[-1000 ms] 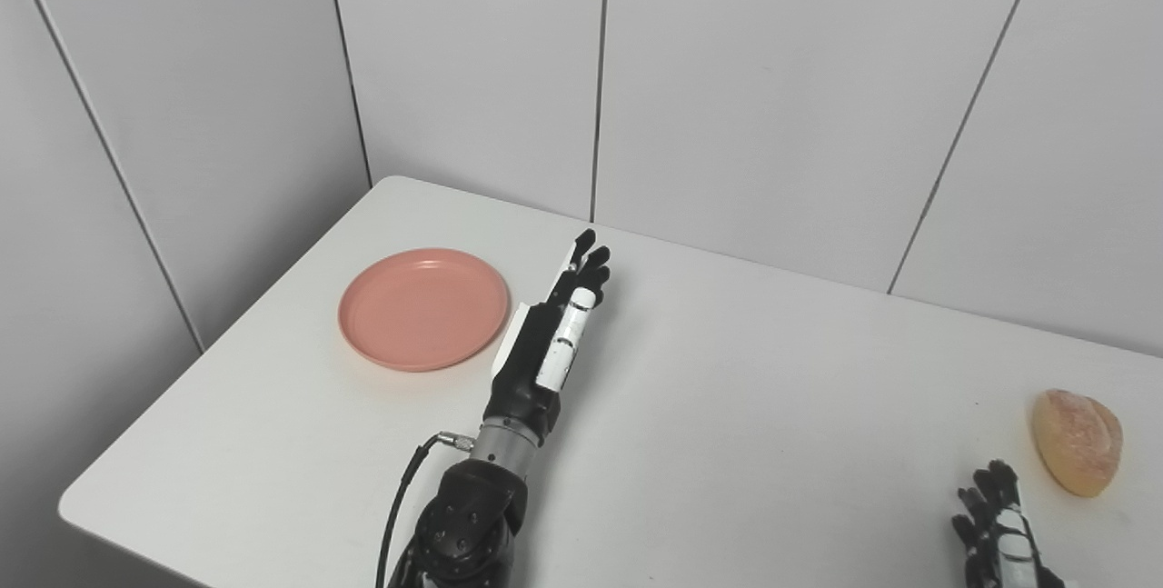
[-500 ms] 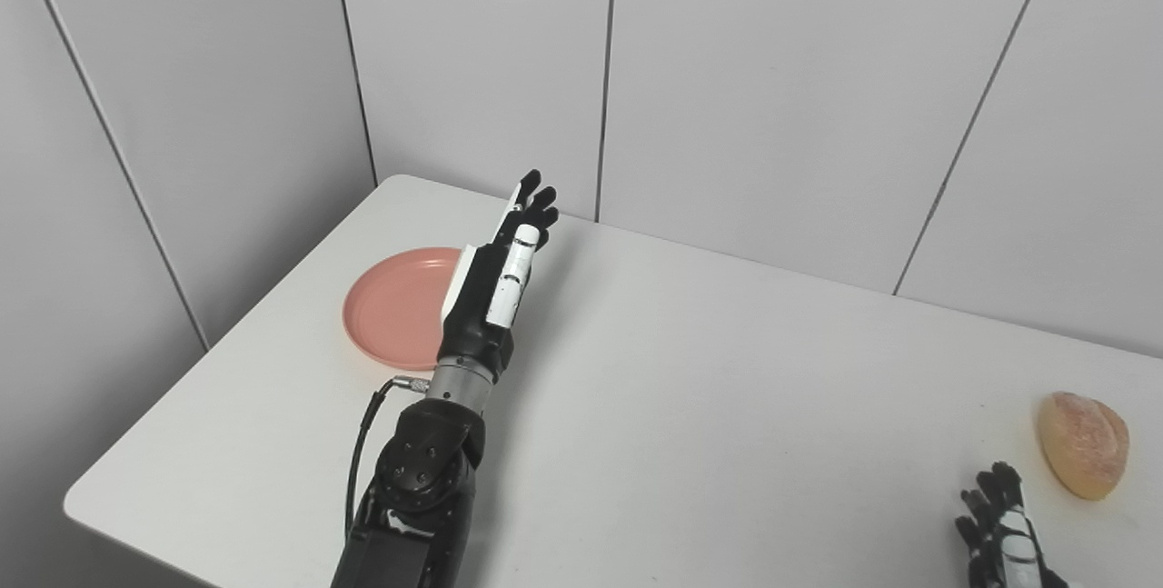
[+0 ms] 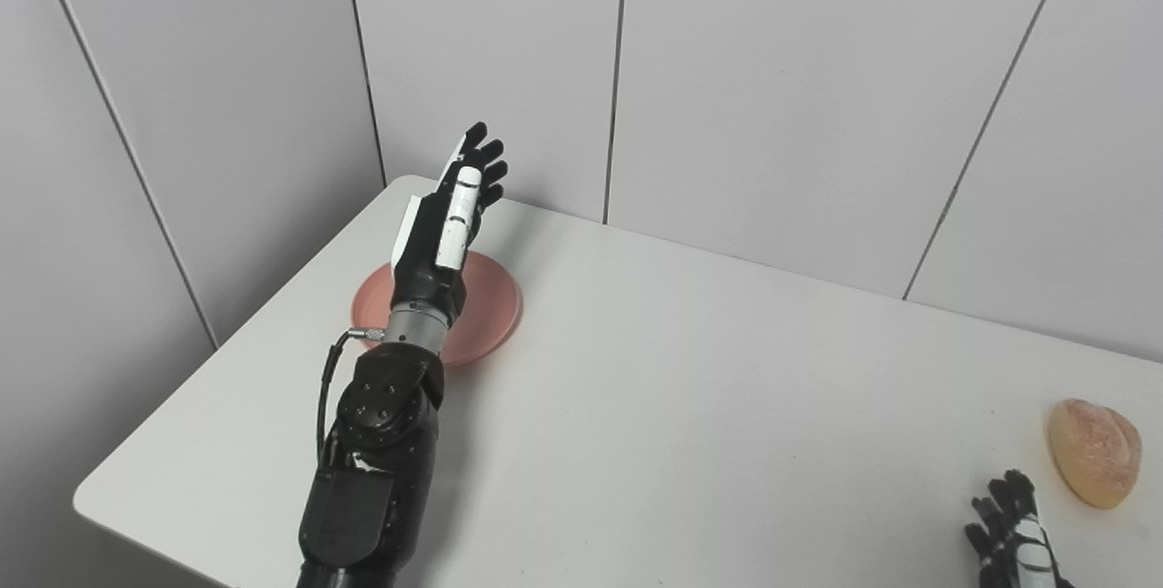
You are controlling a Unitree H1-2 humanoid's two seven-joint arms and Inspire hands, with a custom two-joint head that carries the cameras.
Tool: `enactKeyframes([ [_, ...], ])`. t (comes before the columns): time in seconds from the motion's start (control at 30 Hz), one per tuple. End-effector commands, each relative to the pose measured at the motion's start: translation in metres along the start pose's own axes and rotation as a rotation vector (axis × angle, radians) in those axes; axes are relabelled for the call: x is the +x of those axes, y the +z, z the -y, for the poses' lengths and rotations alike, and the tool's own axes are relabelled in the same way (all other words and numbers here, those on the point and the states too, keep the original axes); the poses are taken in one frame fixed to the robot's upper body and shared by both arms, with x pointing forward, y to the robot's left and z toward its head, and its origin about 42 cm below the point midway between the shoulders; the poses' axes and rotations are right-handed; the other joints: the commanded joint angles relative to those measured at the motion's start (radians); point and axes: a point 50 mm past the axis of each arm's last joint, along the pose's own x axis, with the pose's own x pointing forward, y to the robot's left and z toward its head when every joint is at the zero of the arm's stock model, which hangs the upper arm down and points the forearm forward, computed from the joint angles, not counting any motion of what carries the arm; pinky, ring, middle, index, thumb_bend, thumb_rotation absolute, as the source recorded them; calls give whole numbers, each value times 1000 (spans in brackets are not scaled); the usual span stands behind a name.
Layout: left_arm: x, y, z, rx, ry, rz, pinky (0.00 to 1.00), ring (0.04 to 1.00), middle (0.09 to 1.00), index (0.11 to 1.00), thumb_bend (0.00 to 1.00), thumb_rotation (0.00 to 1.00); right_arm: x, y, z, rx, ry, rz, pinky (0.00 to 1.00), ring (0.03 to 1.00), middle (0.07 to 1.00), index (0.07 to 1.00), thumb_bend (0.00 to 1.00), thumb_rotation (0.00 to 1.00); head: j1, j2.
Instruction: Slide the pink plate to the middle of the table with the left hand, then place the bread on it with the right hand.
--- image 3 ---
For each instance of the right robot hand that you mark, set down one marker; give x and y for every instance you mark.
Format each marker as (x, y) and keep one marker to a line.
(1013, 538)

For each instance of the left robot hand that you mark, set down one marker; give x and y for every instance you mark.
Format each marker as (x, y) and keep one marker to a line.
(441, 234)

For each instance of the pink round plate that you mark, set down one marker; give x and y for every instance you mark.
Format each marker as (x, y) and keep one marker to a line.
(482, 306)

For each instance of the brown bread roll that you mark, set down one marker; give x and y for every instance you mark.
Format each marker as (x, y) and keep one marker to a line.
(1095, 452)

